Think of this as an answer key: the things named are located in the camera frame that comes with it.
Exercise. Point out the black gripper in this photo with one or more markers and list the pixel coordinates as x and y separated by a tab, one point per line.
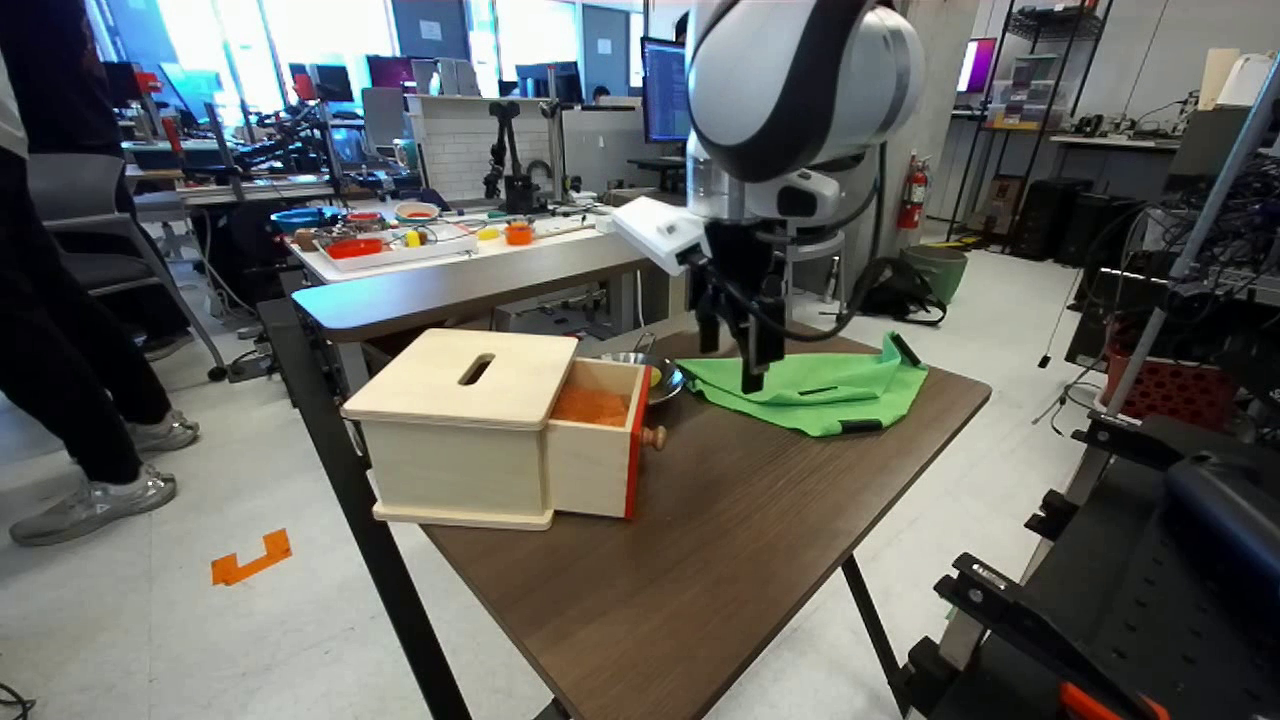
744	253

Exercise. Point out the green cloth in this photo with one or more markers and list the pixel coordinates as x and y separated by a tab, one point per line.
813	385

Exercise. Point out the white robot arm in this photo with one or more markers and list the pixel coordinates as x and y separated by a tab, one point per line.
801	83

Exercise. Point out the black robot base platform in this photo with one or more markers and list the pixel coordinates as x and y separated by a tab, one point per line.
1173	574

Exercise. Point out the green floor mat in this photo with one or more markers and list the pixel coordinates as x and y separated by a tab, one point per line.
942	273

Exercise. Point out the red fire extinguisher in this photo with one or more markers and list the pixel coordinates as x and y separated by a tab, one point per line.
915	193

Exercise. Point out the orange bowl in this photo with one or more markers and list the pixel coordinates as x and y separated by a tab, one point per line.
522	233

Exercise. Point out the computer monitor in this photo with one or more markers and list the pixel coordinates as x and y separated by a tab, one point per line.
660	94

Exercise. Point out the wooden box red drawer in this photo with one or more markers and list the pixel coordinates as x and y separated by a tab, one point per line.
466	425

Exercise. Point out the white work table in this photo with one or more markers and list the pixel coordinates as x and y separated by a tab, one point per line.
452	245

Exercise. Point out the black shelving unit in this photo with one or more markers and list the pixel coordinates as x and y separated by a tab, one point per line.
1053	120

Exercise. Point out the red tray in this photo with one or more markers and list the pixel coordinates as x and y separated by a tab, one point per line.
358	245

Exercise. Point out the red crate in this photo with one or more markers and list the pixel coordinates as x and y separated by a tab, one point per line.
1173	389

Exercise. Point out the silver metal pole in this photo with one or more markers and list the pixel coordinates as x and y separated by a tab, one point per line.
1192	241

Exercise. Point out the orange floor marker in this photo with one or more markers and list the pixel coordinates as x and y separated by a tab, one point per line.
252	562

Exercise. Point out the grey swivel chair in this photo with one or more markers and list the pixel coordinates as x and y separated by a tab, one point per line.
94	226

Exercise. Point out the person white shirt black trousers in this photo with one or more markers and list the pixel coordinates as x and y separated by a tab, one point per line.
55	334

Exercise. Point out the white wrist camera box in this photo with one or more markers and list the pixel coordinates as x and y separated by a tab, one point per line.
660	233

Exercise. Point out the black camera tripod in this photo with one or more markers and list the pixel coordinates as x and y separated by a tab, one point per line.
505	163

